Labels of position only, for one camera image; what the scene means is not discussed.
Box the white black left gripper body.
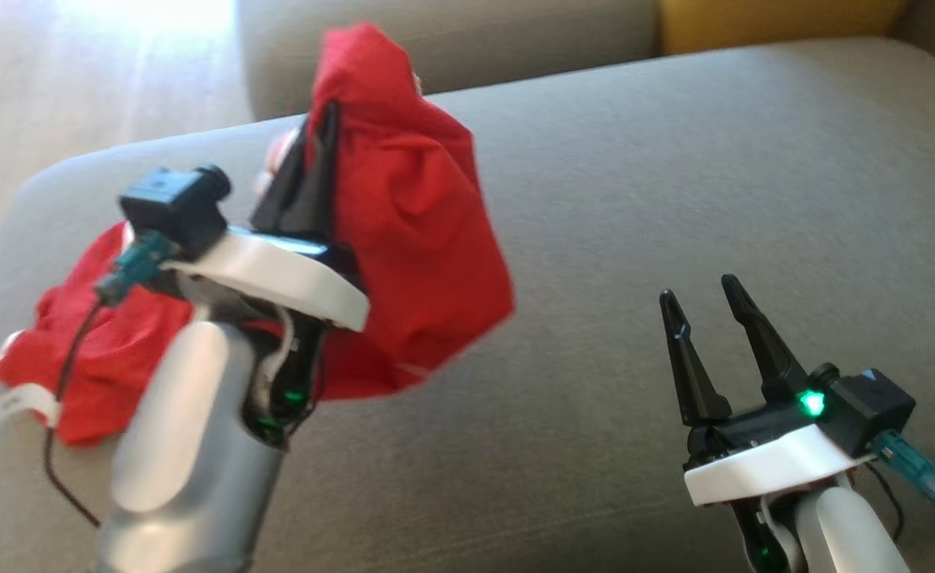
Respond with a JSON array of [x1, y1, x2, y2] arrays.
[[169, 227, 371, 332]]

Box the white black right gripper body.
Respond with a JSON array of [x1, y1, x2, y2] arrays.
[[682, 386, 874, 508]]

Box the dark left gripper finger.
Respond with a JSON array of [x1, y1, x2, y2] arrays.
[[251, 119, 313, 233], [290, 102, 341, 240]]

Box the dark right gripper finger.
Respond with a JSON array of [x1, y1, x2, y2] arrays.
[[720, 275, 810, 403], [658, 288, 732, 427]]

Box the red white basketball jersey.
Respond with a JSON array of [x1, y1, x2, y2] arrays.
[[240, 22, 516, 403]]

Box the red shorts with white stripe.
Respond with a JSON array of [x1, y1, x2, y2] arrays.
[[0, 223, 197, 446]]

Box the grey sofa seat cushion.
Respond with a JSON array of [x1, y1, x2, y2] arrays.
[[0, 36, 935, 573]]

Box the yellow sofa cushion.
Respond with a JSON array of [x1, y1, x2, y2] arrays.
[[658, 0, 914, 57]]

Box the black cable with teal connector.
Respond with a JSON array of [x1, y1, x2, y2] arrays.
[[865, 430, 935, 542], [41, 231, 177, 528]]

